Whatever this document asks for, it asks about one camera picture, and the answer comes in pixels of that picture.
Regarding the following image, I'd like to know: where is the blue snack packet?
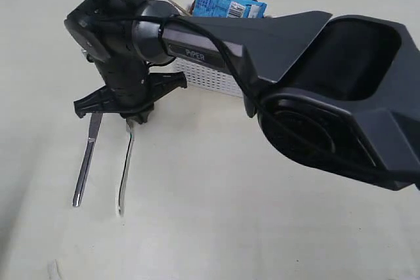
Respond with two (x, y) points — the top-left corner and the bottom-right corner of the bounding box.
(192, 0), (267, 18)

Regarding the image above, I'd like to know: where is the white perforated plastic basket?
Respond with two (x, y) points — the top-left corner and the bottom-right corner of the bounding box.
(172, 1), (280, 99)

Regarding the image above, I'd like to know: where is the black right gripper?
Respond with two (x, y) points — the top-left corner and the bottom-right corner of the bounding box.
(73, 60), (187, 125)

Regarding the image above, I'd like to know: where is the silver table knife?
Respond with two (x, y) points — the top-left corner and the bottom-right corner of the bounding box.
(72, 113), (102, 207)

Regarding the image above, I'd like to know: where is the silver spoon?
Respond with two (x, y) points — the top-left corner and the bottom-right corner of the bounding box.
(117, 120), (135, 217)

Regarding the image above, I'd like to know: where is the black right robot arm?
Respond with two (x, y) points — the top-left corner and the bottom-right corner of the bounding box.
(64, 0), (419, 190)

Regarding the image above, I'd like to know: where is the wooden chopstick upper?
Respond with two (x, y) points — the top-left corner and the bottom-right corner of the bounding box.
(168, 0), (192, 16)

